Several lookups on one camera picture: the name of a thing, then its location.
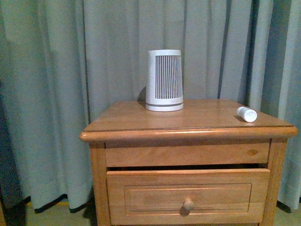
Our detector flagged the wooden drawer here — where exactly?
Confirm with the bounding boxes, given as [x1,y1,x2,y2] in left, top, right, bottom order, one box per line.
[107,169,270,225]

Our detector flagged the white medicine bottle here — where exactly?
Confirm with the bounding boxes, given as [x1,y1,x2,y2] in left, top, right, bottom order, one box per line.
[237,106,257,122]

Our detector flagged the white cylindrical air purifier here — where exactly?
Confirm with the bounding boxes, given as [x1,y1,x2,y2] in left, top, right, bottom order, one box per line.
[145,49,183,112]

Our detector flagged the wooden nightstand cabinet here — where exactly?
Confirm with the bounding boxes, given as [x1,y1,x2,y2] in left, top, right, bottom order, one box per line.
[80,99,298,226]

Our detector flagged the grey curtain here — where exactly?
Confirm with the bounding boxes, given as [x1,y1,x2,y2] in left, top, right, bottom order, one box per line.
[0,0,301,214]

